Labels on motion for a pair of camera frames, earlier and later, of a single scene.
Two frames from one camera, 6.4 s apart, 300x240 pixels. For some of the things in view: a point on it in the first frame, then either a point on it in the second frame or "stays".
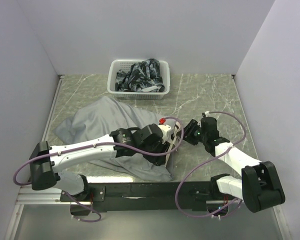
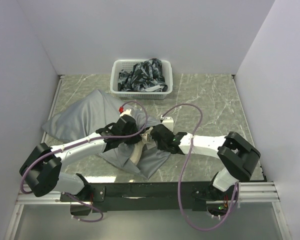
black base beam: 149,197 stays
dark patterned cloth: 144,76 stays
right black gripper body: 204,136 → 161,146
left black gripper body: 157,147 → 130,140
